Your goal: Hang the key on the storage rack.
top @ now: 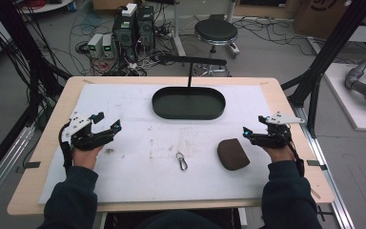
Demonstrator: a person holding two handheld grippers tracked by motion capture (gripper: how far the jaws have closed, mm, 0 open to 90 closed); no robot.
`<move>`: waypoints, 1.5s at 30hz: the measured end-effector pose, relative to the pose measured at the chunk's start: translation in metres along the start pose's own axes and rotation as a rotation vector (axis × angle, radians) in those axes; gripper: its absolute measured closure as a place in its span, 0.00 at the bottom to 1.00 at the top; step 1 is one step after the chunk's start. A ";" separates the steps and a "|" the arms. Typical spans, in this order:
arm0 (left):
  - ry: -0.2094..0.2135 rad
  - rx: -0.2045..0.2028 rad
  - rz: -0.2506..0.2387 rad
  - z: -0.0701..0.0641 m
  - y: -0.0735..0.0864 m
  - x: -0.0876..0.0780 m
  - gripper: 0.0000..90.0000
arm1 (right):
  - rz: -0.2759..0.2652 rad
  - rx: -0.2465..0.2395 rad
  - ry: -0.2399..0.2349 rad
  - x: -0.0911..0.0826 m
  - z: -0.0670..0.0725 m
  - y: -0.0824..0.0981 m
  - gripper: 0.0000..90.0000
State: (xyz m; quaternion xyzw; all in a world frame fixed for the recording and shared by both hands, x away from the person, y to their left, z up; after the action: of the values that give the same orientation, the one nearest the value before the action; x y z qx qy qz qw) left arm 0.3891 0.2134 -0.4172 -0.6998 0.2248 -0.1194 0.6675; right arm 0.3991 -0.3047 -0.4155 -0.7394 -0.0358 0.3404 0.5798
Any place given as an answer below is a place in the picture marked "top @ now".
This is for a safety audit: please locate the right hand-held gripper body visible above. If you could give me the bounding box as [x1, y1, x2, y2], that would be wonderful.
[250, 111, 306, 150]

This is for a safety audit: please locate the person's left hand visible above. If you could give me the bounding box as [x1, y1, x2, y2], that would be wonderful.
[71, 145, 105, 171]

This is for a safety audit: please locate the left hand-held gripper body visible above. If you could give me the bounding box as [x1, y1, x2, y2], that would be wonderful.
[60, 111, 116, 152]

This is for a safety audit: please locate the hand-held gripper cable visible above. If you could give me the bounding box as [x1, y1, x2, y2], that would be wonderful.
[279, 125, 306, 178]
[58, 121, 74, 176]

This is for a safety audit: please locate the black T-shaped stand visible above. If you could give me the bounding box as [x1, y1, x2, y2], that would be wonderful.
[157, 53, 229, 89]

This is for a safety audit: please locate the white platform board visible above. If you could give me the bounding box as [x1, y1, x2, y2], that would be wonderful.
[323, 62, 366, 134]

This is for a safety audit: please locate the person's torso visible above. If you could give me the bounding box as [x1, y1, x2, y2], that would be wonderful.
[104, 207, 243, 229]

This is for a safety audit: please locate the grey bench power supply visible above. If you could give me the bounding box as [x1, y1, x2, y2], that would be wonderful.
[101, 33, 115, 59]
[87, 32, 105, 59]

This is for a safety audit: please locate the black oval tray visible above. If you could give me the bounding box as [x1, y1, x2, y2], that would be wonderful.
[151, 86, 227, 121]

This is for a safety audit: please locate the metal carabiner keyring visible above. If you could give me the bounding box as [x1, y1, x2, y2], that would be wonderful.
[174, 151, 190, 172]

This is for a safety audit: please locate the cardboard box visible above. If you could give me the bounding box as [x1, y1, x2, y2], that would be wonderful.
[293, 0, 366, 40]

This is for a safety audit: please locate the white power adapter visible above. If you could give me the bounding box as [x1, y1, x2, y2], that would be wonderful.
[121, 2, 138, 18]

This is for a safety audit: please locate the right hand-held gripper cable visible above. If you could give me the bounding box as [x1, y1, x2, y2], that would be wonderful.
[279, 125, 306, 178]

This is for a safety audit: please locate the black round stool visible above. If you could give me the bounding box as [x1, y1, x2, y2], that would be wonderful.
[193, 18, 241, 60]

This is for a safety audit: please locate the black frame post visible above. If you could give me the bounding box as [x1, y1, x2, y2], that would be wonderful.
[0, 0, 72, 189]
[280, 0, 366, 139]

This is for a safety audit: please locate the black tape strip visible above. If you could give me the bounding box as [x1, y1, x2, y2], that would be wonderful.
[14, 160, 42, 175]
[306, 159, 329, 172]

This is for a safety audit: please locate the white table mat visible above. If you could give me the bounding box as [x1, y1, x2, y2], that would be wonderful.
[37, 82, 303, 205]

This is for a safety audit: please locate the aluminium rail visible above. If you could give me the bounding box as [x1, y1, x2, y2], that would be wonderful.
[293, 105, 356, 229]
[0, 124, 36, 213]

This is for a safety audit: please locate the tangle of floor cables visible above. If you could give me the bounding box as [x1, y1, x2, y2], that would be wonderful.
[18, 0, 192, 77]

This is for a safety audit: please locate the left hand-held gripper cable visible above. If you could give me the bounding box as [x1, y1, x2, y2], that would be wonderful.
[58, 121, 74, 176]

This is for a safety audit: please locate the brown pouch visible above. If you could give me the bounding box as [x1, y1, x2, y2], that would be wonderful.
[216, 137, 252, 172]

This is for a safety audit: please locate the person's right hand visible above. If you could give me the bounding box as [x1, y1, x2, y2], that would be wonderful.
[261, 146, 296, 164]

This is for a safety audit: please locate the black computer tower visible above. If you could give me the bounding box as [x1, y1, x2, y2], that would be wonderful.
[136, 5, 156, 52]
[112, 12, 139, 64]

